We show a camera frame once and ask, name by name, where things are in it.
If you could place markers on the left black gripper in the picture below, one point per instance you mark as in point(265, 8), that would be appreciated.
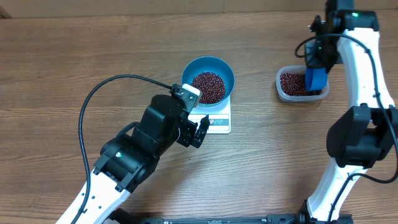
point(188, 130)

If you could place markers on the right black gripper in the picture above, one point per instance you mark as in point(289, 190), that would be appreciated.
point(328, 68)

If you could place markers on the blue plastic measuring scoop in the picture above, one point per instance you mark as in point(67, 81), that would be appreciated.
point(315, 78)

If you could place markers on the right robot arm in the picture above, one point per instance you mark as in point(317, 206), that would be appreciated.
point(368, 130)

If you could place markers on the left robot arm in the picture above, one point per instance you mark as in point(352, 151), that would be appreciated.
point(132, 156)

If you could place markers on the white digital kitchen scale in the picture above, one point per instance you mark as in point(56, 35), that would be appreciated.
point(219, 116)

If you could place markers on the red beans in bowl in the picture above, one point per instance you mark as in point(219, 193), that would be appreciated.
point(212, 87)

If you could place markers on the teal blue bowl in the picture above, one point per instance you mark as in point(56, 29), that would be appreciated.
point(210, 64)

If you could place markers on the red adzuki beans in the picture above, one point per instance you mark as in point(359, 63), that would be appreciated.
point(293, 84)

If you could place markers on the clear plastic food container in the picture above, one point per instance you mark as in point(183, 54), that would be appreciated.
point(300, 69)

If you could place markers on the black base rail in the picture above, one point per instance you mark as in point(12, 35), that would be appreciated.
point(122, 217)

